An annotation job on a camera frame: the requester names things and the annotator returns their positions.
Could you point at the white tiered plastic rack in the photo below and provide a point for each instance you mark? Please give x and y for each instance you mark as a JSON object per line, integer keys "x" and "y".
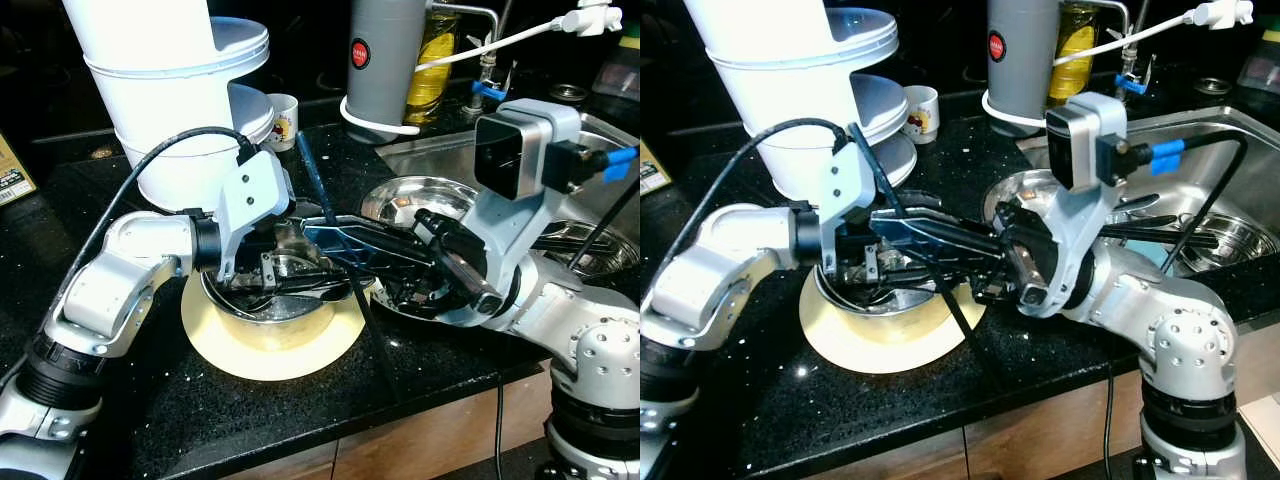
{"x": 160, "y": 100}
{"x": 790, "y": 90}

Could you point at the small printed white cup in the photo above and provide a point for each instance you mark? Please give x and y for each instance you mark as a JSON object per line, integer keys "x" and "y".
{"x": 922, "y": 115}
{"x": 283, "y": 125}

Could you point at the clear plastic container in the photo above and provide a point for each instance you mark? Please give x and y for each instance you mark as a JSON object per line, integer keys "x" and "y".
{"x": 1262, "y": 78}
{"x": 628, "y": 75}

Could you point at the round pale plate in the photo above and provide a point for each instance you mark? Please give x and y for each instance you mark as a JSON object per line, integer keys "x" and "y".
{"x": 1152, "y": 252}

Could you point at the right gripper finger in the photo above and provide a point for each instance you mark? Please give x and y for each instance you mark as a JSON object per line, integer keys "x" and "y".
{"x": 425, "y": 300}
{"x": 995, "y": 290}
{"x": 1030, "y": 275}
{"x": 468, "y": 285}

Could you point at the long black stick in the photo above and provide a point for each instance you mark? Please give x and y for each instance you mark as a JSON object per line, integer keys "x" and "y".
{"x": 958, "y": 318}
{"x": 363, "y": 320}

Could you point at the round steel drain cap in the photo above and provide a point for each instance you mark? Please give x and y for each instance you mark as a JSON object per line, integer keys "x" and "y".
{"x": 1212, "y": 86}
{"x": 568, "y": 93}

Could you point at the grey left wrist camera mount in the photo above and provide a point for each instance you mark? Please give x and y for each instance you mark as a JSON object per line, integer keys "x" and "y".
{"x": 850, "y": 185}
{"x": 255, "y": 190}

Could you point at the yellow green sponge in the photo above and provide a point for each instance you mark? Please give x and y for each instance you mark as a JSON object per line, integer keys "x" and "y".
{"x": 630, "y": 42}
{"x": 1268, "y": 42}

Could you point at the yellow round plate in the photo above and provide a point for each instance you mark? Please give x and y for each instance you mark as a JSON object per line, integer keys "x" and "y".
{"x": 270, "y": 350}
{"x": 880, "y": 345}

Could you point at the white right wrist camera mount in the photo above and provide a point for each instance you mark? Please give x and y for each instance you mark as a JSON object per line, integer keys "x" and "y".
{"x": 545, "y": 130}
{"x": 1100, "y": 125}

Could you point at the white head steel faucet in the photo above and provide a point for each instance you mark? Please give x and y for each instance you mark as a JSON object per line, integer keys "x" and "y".
{"x": 1220, "y": 14}
{"x": 590, "y": 18}

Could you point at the stainless steel bowl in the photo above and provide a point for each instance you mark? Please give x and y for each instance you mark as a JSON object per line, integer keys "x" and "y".
{"x": 880, "y": 305}
{"x": 1240, "y": 250}
{"x": 1010, "y": 188}
{"x": 270, "y": 310}
{"x": 610, "y": 255}
{"x": 400, "y": 200}

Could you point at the yellow carton box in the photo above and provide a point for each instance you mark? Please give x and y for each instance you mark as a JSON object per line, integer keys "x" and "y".
{"x": 15, "y": 175}
{"x": 655, "y": 170}

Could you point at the stainless steel sink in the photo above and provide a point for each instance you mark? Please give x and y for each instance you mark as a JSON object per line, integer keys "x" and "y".
{"x": 1230, "y": 170}
{"x": 445, "y": 160}

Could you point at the yellow oil bottle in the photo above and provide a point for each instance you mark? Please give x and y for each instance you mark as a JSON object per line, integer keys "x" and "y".
{"x": 435, "y": 70}
{"x": 1075, "y": 50}

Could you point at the kitchen base cabinet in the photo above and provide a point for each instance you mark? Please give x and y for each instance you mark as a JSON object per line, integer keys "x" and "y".
{"x": 1040, "y": 440}
{"x": 420, "y": 445}

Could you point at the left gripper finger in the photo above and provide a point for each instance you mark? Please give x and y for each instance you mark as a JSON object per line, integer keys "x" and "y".
{"x": 365, "y": 224}
{"x": 380, "y": 254}
{"x": 940, "y": 245}
{"x": 912, "y": 215}

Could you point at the thin black utensil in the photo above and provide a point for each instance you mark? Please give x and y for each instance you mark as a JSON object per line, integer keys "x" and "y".
{"x": 1170, "y": 238}
{"x": 570, "y": 240}

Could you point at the grey cylinder canister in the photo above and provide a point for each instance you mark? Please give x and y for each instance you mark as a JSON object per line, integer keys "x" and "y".
{"x": 1020, "y": 70}
{"x": 385, "y": 70}

